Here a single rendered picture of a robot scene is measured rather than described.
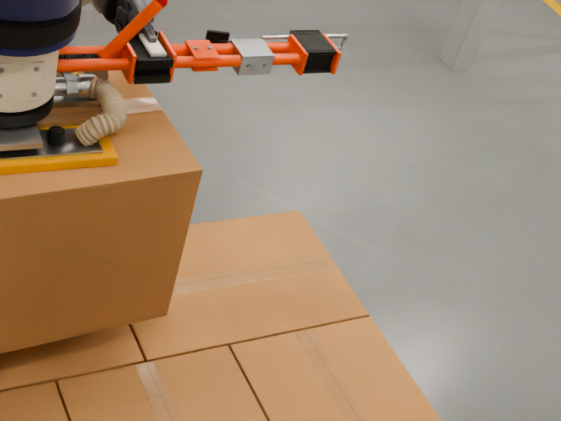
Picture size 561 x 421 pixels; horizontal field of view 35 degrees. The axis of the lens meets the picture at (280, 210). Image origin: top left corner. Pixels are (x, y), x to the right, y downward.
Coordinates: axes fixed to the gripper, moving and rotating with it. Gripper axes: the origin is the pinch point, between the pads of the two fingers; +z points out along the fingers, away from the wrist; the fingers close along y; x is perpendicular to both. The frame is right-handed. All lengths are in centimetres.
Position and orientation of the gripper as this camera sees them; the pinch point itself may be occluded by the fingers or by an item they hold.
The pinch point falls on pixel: (150, 55)
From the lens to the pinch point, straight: 168.4
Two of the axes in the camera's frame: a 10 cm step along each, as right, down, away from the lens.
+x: -8.6, 1.1, -4.9
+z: 4.3, 6.6, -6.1
